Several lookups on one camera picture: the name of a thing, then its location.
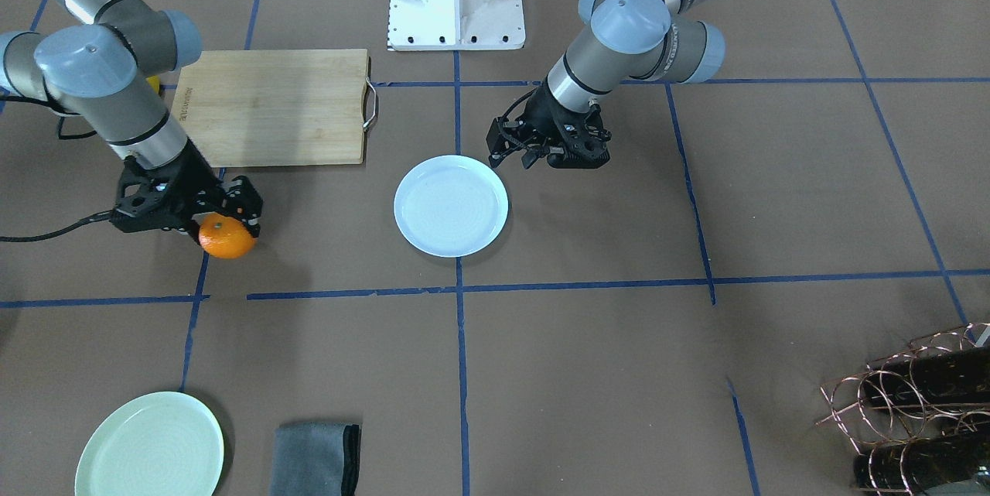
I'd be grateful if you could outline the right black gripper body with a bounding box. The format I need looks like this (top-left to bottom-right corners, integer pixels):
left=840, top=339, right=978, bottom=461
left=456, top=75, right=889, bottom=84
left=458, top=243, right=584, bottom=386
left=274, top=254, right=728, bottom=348
left=109, top=142, right=226, bottom=234

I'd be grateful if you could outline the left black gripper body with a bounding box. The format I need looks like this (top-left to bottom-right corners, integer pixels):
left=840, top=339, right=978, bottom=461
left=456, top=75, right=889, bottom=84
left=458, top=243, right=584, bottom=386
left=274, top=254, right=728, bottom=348
left=515, top=86, right=611, bottom=170

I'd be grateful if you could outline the orange fruit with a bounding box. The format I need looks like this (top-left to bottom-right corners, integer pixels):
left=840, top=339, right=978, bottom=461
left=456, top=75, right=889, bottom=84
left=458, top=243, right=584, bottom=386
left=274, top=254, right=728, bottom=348
left=197, top=213, right=257, bottom=259

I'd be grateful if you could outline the light blue plate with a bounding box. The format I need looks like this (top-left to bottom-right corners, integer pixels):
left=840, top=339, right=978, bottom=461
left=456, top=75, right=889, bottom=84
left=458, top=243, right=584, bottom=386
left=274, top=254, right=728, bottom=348
left=393, top=155, right=510, bottom=258

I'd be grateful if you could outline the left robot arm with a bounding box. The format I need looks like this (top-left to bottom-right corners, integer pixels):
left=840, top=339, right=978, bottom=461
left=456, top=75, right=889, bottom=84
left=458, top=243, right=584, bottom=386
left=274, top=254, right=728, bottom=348
left=486, top=0, right=727, bottom=170

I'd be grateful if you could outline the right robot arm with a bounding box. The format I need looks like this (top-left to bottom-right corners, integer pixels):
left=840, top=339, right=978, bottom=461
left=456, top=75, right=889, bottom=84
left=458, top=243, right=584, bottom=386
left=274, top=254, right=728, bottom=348
left=2, top=0, right=263, bottom=242

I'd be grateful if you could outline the light green plate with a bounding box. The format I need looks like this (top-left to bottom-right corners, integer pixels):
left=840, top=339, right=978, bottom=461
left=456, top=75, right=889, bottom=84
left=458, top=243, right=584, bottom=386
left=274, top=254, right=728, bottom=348
left=73, top=392, right=225, bottom=495

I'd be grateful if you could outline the wooden cutting board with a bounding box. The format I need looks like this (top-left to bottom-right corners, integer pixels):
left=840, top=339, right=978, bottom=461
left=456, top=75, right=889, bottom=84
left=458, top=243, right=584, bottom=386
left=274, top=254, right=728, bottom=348
left=171, top=49, right=376, bottom=168

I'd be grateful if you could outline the upper yellow lemon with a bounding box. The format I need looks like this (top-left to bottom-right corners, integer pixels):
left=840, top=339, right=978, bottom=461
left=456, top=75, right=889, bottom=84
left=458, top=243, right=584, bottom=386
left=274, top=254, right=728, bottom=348
left=146, top=75, right=163, bottom=95

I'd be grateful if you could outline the folded grey cloth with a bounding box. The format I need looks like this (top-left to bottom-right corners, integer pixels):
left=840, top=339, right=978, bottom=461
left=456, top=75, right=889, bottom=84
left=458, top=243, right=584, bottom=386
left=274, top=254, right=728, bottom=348
left=268, top=422, right=362, bottom=495

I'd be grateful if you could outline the dark wine bottle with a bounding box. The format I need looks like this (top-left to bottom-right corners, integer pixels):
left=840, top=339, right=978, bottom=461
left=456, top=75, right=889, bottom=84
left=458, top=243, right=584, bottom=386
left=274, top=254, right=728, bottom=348
left=862, top=347, right=989, bottom=411
left=853, top=432, right=989, bottom=495

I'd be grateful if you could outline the copper wire bottle rack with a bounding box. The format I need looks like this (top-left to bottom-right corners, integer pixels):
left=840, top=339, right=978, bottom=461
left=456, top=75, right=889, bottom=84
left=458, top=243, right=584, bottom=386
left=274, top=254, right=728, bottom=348
left=820, top=323, right=989, bottom=495

